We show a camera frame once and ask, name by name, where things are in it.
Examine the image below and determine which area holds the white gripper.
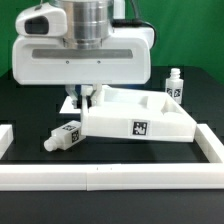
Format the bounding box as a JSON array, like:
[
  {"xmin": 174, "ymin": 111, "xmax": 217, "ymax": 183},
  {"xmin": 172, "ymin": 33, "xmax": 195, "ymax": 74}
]
[{"xmin": 12, "ymin": 27, "xmax": 154, "ymax": 109}]

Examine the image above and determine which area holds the white square tabletop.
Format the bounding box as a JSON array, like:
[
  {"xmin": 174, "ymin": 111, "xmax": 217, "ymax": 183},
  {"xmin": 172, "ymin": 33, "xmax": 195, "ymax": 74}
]
[{"xmin": 81, "ymin": 85, "xmax": 196, "ymax": 142}]

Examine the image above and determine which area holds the white AprilTag base sheet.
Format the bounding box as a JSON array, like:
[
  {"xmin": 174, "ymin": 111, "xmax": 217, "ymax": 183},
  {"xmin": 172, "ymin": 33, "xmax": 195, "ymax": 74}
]
[{"xmin": 59, "ymin": 96, "xmax": 81, "ymax": 114}]

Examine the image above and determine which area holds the white U-shaped obstacle fence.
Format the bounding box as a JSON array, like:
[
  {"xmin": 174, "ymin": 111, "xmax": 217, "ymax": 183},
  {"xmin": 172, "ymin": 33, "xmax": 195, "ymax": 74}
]
[{"xmin": 0, "ymin": 124, "xmax": 224, "ymax": 191}]

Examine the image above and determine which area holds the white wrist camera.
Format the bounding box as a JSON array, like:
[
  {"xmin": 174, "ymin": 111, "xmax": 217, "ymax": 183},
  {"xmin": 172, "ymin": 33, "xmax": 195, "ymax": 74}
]
[{"xmin": 15, "ymin": 3, "xmax": 68, "ymax": 37}]

